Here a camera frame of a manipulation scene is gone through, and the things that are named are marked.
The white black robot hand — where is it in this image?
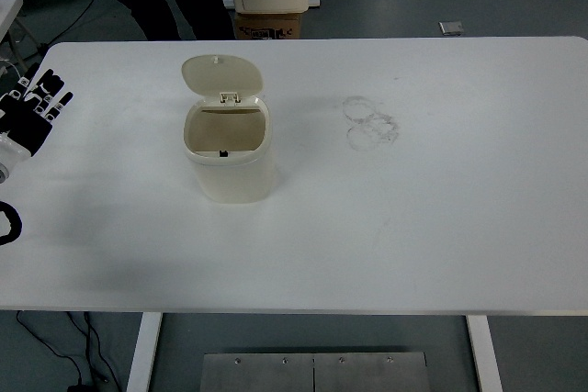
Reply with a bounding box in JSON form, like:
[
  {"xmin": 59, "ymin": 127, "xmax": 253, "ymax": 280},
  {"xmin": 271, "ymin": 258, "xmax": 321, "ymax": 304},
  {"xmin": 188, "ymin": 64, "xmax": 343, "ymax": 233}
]
[{"xmin": 0, "ymin": 62, "xmax": 74, "ymax": 174}]

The cream lidded trash bin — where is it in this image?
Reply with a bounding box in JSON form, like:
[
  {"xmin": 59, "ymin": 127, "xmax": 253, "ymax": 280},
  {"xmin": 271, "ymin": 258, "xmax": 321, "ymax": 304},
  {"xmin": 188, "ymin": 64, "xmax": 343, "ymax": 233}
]
[{"xmin": 180, "ymin": 54, "xmax": 278, "ymax": 206}]

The small white side table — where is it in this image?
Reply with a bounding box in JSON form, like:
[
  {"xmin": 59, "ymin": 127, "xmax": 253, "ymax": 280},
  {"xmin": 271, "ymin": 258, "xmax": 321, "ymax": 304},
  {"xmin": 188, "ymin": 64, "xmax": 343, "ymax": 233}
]
[{"xmin": 0, "ymin": 0, "xmax": 25, "ymax": 42}]

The white table leg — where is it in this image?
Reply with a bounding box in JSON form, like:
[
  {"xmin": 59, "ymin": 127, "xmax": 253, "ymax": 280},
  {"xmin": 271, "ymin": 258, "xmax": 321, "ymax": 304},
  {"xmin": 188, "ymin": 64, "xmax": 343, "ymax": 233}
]
[
  {"xmin": 125, "ymin": 312, "xmax": 164, "ymax": 392},
  {"xmin": 465, "ymin": 315, "xmax": 504, "ymax": 392}
]

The brown cardboard box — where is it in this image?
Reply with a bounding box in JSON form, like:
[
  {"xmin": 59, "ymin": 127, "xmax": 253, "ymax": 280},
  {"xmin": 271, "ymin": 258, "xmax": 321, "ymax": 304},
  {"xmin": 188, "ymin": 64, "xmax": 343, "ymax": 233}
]
[{"xmin": 231, "ymin": 11, "xmax": 303, "ymax": 40}]

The white stand base bar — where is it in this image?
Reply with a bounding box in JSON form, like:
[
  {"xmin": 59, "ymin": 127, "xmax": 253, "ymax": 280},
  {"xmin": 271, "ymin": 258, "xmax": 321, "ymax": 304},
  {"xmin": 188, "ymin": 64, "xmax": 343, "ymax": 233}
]
[{"xmin": 221, "ymin": 0, "xmax": 322, "ymax": 10}]

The grey metal plate with screws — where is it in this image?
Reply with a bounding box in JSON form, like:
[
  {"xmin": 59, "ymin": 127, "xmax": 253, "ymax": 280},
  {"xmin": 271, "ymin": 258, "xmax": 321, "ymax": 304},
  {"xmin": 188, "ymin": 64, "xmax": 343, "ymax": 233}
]
[{"xmin": 200, "ymin": 352, "xmax": 431, "ymax": 392}]

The thin black floor cable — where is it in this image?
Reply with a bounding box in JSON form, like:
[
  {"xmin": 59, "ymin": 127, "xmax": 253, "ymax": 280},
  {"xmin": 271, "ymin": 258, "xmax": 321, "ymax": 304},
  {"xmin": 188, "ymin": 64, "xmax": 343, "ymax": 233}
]
[{"xmin": 44, "ymin": 0, "xmax": 103, "ymax": 46}]

